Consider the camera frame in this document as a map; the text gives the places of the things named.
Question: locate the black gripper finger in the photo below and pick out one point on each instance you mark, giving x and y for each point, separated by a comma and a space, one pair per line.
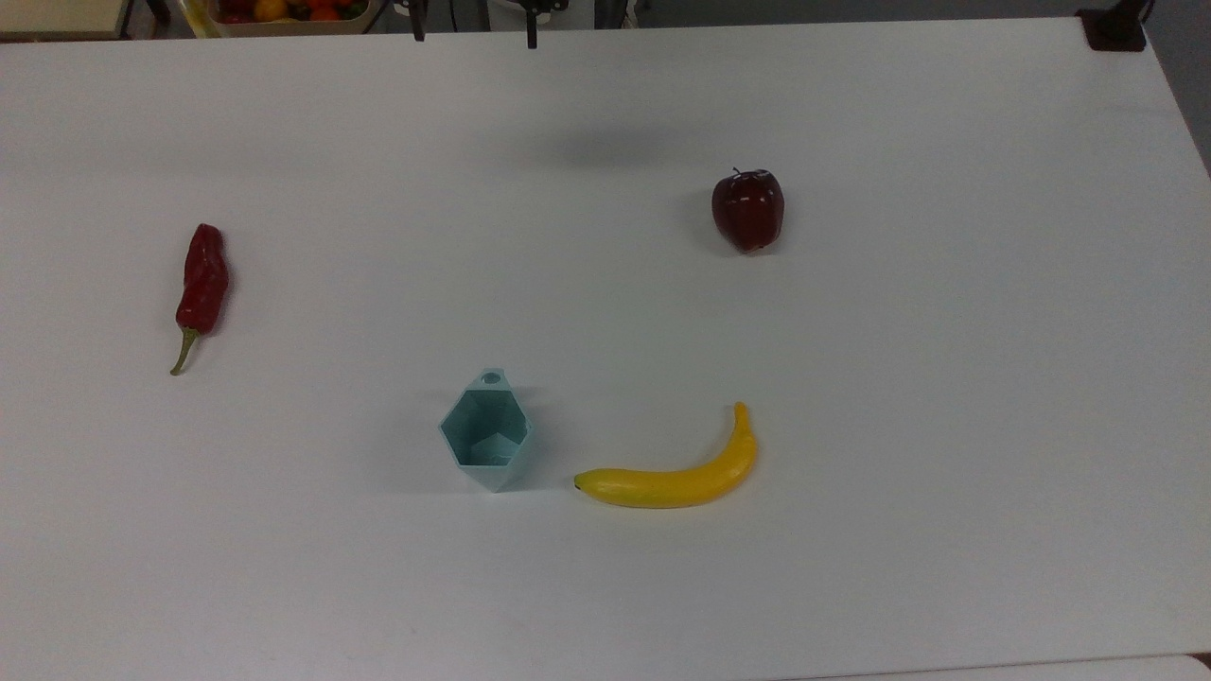
417, 23
532, 30

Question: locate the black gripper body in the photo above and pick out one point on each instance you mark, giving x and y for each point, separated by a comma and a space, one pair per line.
544, 6

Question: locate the light blue hexagonal mug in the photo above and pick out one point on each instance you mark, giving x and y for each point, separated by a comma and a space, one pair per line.
486, 430

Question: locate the dark red apple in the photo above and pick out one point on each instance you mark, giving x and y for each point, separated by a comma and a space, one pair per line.
747, 210

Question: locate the red chili pepper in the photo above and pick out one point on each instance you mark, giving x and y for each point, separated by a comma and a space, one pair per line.
202, 279

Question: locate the light wooden furniture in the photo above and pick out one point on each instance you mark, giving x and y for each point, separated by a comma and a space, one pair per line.
61, 17

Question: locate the small red fruit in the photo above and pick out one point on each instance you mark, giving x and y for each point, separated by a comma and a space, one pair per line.
324, 12

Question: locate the yellow banana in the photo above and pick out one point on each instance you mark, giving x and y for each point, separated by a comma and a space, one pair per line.
681, 478

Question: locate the black table clamp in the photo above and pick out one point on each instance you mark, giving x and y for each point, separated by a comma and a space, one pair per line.
1114, 28

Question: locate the basket of fruit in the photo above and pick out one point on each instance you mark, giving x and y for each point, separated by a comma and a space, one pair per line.
284, 26

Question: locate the orange fruit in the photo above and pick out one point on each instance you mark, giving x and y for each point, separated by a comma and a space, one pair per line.
271, 8

